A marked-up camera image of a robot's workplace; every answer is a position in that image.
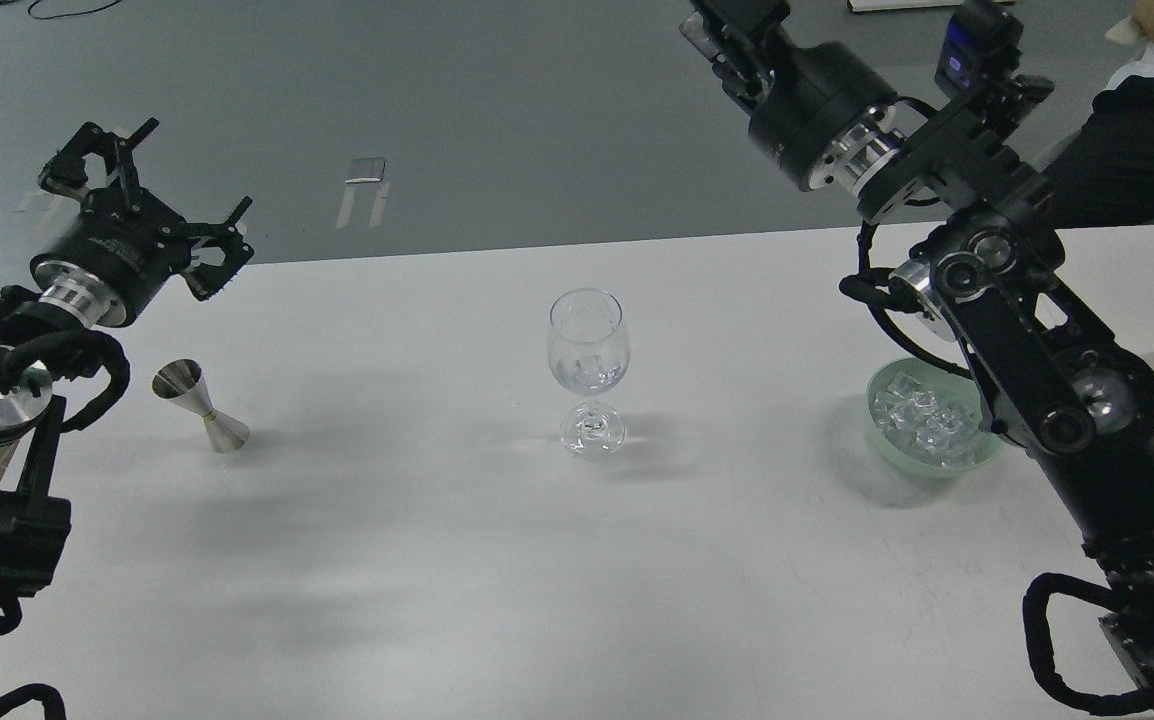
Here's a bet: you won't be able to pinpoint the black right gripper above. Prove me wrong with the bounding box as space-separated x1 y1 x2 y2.
679 1 900 193

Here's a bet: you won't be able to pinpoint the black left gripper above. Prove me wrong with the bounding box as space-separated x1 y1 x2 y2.
30 117 254 328

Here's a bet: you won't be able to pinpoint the steel double jigger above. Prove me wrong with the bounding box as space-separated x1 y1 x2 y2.
151 359 252 453

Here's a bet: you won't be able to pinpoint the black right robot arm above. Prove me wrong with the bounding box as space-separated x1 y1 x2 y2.
679 1 1154 717

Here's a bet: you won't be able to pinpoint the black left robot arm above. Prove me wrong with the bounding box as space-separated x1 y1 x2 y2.
0 118 254 637

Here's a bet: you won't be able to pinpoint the clear wine glass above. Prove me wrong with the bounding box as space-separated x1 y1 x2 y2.
548 287 631 459

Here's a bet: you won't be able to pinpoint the clear ice cubes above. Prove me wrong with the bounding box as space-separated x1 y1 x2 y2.
870 372 987 470

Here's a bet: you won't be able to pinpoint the metal floor plate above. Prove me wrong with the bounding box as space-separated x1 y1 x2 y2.
343 156 388 183

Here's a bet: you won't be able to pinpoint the green bowl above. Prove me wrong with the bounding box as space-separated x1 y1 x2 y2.
864 357 1003 479

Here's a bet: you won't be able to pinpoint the person in white shirt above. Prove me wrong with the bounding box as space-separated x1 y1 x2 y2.
1044 1 1154 228

